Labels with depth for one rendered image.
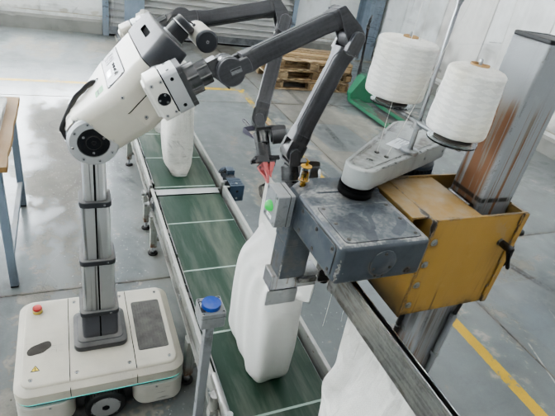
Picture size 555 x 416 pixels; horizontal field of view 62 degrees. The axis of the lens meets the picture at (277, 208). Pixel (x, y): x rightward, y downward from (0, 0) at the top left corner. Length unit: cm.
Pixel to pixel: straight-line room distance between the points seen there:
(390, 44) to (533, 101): 37
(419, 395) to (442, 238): 38
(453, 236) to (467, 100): 35
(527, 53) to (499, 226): 43
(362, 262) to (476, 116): 41
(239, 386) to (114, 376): 52
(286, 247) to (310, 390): 86
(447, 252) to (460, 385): 158
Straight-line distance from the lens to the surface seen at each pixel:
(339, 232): 100
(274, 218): 113
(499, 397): 284
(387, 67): 128
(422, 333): 160
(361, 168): 112
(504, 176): 135
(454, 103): 111
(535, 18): 736
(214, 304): 147
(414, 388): 111
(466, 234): 128
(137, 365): 208
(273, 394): 188
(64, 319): 230
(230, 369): 193
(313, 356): 205
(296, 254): 122
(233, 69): 131
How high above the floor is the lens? 186
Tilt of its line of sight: 30 degrees down
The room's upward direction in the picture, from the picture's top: 11 degrees clockwise
